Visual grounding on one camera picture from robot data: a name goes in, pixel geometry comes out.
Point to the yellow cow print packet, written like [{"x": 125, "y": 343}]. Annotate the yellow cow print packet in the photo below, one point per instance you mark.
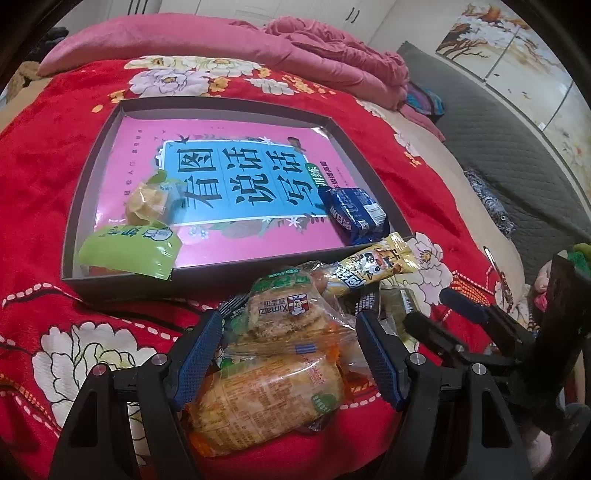
[{"x": 369, "y": 265}]

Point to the pink cloth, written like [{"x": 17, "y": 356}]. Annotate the pink cloth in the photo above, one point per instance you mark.
[{"x": 541, "y": 295}]

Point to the white wardrobe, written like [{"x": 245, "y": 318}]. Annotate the white wardrobe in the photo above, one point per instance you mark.
[{"x": 134, "y": 7}]

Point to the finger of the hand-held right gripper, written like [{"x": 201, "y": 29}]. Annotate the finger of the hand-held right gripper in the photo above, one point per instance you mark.
[
  {"x": 429, "y": 332},
  {"x": 466, "y": 302}
]

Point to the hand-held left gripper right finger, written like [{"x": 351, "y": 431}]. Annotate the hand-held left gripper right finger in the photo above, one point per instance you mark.
[{"x": 379, "y": 362}]

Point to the brown pastry clear packet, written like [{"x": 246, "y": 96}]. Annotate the brown pastry clear packet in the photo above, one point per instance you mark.
[{"x": 321, "y": 277}]

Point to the long pink quilt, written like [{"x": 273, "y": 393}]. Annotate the long pink quilt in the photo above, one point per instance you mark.
[{"x": 138, "y": 41}]

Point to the red floral blanket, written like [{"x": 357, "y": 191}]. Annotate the red floral blanket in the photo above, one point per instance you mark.
[{"x": 415, "y": 194}]

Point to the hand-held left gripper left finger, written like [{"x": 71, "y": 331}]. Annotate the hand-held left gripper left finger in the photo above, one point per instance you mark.
[{"x": 199, "y": 355}]

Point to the purple teal cloth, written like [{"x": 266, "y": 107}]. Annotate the purple teal cloth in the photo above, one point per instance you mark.
[{"x": 427, "y": 99}]

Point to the dark patterned cloth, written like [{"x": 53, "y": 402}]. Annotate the dark patterned cloth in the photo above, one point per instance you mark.
[{"x": 489, "y": 203}]

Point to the beige bed sheet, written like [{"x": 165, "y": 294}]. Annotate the beige bed sheet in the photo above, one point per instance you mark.
[{"x": 461, "y": 152}]

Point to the yellow pastry clear packet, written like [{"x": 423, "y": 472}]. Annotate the yellow pastry clear packet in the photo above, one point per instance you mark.
[{"x": 143, "y": 203}]

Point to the brown patterned cloth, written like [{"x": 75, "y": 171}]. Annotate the brown patterned cloth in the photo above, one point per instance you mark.
[{"x": 23, "y": 74}]

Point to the green snack packet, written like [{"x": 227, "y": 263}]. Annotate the green snack packet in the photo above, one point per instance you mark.
[{"x": 124, "y": 251}]

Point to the orange cake packet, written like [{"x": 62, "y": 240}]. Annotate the orange cake packet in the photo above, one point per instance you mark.
[{"x": 258, "y": 401}]

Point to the floral wall painting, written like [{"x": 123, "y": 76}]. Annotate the floral wall painting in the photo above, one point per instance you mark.
[{"x": 508, "y": 50}]

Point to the blue snack packet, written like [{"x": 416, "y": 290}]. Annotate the blue snack packet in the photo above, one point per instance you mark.
[{"x": 353, "y": 212}]

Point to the grey padded headboard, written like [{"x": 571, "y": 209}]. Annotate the grey padded headboard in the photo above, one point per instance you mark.
[{"x": 508, "y": 152}]

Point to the dark grey cardboard box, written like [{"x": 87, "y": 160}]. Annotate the dark grey cardboard box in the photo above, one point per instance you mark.
[{"x": 87, "y": 207}]

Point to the clear biscuit packet red label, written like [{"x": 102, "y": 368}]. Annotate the clear biscuit packet red label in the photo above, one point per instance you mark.
[{"x": 281, "y": 314}]

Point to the pink book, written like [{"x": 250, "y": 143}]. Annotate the pink book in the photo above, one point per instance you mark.
[{"x": 138, "y": 152}]

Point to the folded pink duvet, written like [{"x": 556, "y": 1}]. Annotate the folded pink duvet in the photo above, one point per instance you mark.
[{"x": 351, "y": 60}]

